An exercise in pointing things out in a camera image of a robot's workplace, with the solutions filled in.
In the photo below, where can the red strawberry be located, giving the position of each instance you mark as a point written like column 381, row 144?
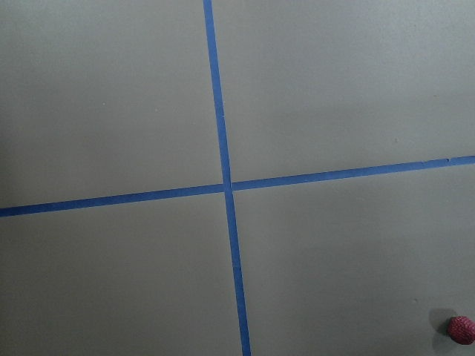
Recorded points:
column 461, row 330

